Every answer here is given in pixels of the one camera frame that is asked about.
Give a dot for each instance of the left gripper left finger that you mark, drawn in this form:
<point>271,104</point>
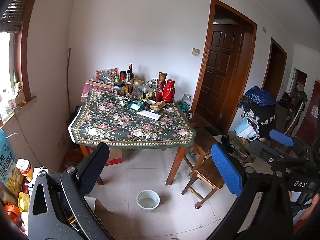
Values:
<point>90,168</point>

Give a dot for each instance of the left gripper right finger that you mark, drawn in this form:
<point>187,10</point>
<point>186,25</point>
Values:
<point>228,171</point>

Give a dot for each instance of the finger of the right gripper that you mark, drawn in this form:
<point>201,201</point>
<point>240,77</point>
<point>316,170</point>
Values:
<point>281,138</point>
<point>265,152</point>

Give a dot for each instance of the green plastic wrapper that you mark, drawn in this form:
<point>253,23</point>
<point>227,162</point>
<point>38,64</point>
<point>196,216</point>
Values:
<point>136,105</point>

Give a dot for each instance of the long white box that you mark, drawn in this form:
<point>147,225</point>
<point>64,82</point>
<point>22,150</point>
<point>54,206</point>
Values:
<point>149,114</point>

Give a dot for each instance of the brown cardboard piece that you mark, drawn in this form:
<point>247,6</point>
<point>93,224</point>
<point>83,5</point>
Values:
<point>158,105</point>

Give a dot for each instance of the person right hand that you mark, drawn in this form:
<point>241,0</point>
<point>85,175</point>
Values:
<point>300,220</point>

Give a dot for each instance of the wooden stool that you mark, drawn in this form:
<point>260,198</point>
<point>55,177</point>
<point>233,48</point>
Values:
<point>204,169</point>

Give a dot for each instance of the clothes rack with clothes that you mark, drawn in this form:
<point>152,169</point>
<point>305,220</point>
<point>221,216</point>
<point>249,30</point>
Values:
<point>265,113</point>

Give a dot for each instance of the light blue bag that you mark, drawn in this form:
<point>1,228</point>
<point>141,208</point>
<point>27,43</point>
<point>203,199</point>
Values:
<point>245,130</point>

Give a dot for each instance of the floral green tablecloth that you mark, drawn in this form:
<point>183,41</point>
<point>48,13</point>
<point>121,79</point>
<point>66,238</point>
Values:
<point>105,118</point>

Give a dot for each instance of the teal green cloth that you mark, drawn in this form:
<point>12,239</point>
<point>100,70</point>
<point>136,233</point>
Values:
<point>184,107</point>

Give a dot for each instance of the clear glass jar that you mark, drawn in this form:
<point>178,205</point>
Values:
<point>186,99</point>

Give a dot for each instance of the pink patterned bag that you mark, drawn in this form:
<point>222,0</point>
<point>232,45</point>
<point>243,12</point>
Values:
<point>90,84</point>

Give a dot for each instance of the black lid glass jar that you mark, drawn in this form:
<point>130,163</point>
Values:
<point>118,88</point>

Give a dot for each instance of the yellow label liquor bottle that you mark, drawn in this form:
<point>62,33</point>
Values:
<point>128,83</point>

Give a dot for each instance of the custard apple fruit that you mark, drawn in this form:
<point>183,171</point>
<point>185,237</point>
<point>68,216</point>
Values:
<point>149,95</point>

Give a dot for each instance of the gold lid plastic jar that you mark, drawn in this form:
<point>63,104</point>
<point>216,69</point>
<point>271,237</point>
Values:
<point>137,89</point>

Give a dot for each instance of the red thermos jug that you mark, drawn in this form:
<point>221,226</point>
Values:
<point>169,91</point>

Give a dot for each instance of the red sauce bottle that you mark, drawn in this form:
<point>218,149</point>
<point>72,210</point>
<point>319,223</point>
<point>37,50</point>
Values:
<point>159,90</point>

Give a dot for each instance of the brown wooden door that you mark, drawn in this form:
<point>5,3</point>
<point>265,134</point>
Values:
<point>226,62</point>

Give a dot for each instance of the thin stick in corner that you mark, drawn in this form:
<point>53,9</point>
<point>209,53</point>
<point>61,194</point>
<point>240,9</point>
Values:
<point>67,82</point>

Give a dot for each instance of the dark wine bottle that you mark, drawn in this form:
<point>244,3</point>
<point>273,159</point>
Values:
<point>130,69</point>

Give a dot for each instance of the brown clay vase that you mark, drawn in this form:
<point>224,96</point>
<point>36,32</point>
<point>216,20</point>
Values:
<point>162,76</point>

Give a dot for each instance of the snack bag against wall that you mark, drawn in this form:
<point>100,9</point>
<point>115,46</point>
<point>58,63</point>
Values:
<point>106,75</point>

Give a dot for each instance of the wall light switch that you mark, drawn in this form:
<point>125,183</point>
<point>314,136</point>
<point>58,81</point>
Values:
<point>195,52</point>

